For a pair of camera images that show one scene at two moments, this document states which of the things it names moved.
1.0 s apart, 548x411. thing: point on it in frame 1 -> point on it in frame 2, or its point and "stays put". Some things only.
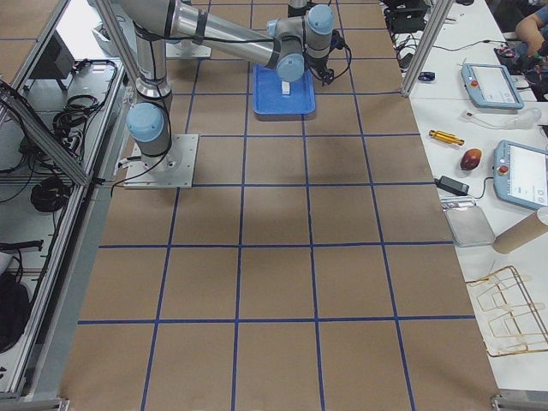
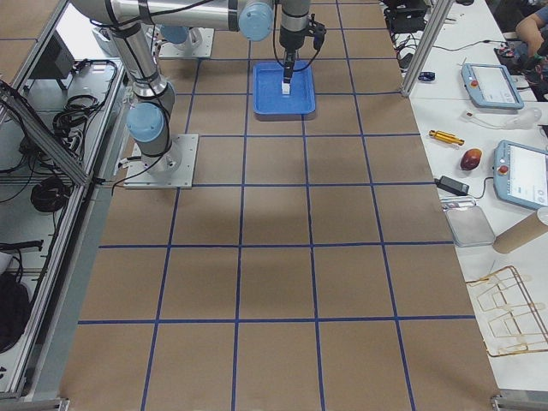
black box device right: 449,184 stays put
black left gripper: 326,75 -> 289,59
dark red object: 470,158 stays put
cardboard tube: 531,226 stays put
